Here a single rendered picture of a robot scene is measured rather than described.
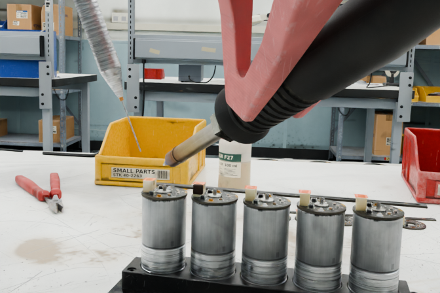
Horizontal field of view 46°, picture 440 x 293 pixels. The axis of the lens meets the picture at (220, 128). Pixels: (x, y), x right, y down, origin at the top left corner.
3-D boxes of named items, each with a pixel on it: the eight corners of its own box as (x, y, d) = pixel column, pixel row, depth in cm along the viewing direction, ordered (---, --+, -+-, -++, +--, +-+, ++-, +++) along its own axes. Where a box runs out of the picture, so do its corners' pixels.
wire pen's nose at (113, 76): (109, 99, 27) (99, 71, 26) (129, 92, 27) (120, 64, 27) (110, 101, 26) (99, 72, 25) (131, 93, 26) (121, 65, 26)
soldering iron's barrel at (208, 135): (161, 176, 25) (229, 135, 20) (154, 146, 26) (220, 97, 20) (187, 173, 26) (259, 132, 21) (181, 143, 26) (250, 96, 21)
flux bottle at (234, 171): (214, 185, 56) (217, 91, 54) (245, 184, 56) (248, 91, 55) (221, 193, 52) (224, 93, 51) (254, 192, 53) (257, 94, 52)
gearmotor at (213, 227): (230, 297, 27) (232, 202, 26) (184, 292, 28) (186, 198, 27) (238, 278, 30) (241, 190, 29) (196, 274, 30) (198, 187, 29)
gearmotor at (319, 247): (340, 311, 26) (346, 212, 25) (291, 305, 27) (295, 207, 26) (339, 290, 28) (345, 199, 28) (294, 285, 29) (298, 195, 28)
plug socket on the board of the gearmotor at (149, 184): (156, 193, 28) (156, 181, 28) (141, 192, 28) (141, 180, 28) (160, 189, 29) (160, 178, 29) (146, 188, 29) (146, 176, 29)
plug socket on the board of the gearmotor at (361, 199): (371, 212, 26) (372, 199, 26) (353, 210, 26) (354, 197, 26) (370, 207, 27) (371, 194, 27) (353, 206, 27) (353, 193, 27)
